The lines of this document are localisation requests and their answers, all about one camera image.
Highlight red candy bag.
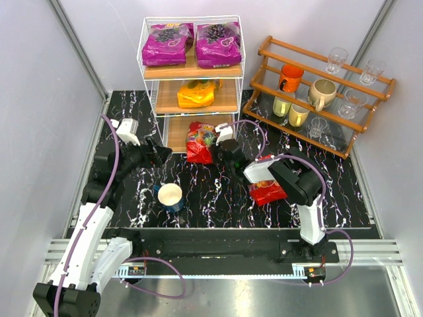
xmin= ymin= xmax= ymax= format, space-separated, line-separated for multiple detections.
xmin=243 ymin=155 xmax=288 ymax=206
xmin=185 ymin=122 xmax=217 ymax=164

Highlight yellow orange candy bag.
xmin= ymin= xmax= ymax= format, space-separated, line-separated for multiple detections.
xmin=177 ymin=79 xmax=223 ymax=108

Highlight purple grape candy bag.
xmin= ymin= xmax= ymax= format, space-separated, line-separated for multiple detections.
xmin=141 ymin=22 xmax=194 ymax=67

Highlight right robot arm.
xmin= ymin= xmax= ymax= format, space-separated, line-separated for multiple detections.
xmin=211 ymin=139 xmax=327 ymax=260

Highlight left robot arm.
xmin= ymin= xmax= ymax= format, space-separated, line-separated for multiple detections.
xmin=33 ymin=137 xmax=173 ymax=316

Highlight blue paper cup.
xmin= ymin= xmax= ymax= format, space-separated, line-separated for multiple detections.
xmin=153 ymin=183 xmax=184 ymax=213

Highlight light green mug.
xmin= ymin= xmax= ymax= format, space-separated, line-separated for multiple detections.
xmin=272 ymin=97 xmax=291 ymax=118

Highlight pale yellow mug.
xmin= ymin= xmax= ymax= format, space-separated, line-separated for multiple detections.
xmin=288 ymin=104 xmax=310 ymax=127

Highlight clear glass bottom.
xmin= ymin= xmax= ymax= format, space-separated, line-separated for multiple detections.
xmin=309 ymin=117 xmax=328 ymax=139

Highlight clear glass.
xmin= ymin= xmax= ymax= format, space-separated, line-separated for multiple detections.
xmin=309 ymin=117 xmax=328 ymax=139
xmin=326 ymin=48 xmax=348 ymax=74
xmin=359 ymin=59 xmax=387 ymax=86
xmin=338 ymin=88 xmax=368 ymax=120

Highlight orange mug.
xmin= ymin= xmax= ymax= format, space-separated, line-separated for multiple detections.
xmin=278 ymin=64 xmax=304 ymax=92

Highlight wooden cup rack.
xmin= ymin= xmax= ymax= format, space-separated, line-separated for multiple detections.
xmin=243 ymin=36 xmax=397 ymax=159

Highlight beige large mug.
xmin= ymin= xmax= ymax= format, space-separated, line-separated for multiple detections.
xmin=307 ymin=79 xmax=336 ymax=112

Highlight clear glass middle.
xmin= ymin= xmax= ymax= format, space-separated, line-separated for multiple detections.
xmin=338 ymin=88 xmax=368 ymax=120

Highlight clear glass top left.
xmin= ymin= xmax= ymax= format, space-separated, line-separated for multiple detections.
xmin=326 ymin=48 xmax=348 ymax=74

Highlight clear glass top right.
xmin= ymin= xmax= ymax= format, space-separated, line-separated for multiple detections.
xmin=359 ymin=59 xmax=387 ymax=86

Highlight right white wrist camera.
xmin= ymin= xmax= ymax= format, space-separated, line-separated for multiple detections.
xmin=215 ymin=123 xmax=233 ymax=145

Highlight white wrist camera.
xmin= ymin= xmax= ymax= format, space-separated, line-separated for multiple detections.
xmin=215 ymin=123 xmax=233 ymax=145
xmin=111 ymin=118 xmax=140 ymax=146

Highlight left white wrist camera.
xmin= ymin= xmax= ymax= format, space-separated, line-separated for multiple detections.
xmin=111 ymin=118 xmax=140 ymax=146

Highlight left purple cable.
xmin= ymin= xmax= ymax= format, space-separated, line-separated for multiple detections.
xmin=52 ymin=114 xmax=188 ymax=317

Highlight white wire wooden shelf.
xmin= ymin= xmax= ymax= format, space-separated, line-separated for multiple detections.
xmin=137 ymin=15 xmax=245 ymax=152

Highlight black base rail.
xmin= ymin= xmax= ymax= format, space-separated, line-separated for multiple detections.
xmin=103 ymin=229 xmax=340 ymax=279

